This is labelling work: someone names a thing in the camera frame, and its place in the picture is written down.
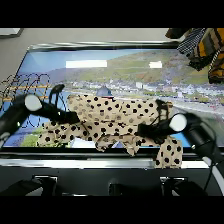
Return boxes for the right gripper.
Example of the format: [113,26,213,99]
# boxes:
[134,120,173,142]

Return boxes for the dark brown garment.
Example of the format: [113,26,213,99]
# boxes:
[165,27,192,40]

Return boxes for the black cable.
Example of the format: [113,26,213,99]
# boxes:
[199,131,224,189]

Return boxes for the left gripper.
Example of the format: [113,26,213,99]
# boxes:
[55,110,82,125]

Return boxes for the cream polka dot shirt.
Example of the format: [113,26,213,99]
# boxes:
[36,93,184,169]

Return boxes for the yellow black striped garment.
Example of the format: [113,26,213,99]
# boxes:
[188,27,224,85]

